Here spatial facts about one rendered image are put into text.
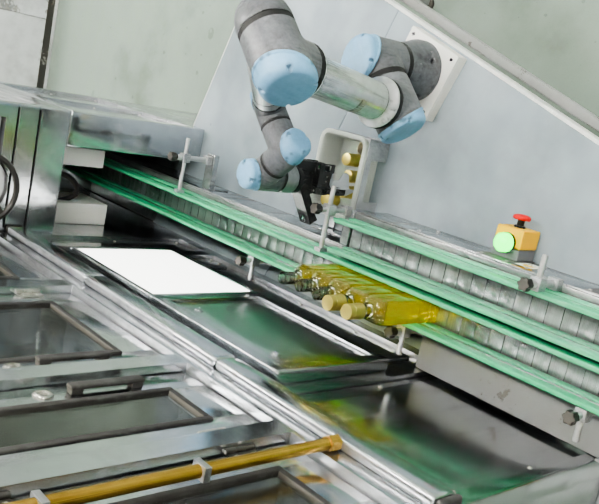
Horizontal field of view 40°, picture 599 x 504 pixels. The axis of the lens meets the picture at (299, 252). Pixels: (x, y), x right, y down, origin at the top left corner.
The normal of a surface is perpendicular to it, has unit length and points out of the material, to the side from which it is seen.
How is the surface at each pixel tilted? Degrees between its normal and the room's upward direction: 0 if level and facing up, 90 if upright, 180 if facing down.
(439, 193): 0
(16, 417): 90
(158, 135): 90
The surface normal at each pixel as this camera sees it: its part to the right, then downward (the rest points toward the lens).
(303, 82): 0.22, 0.88
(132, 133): 0.66, 0.28
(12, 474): 0.20, -0.96
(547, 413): -0.73, -0.01
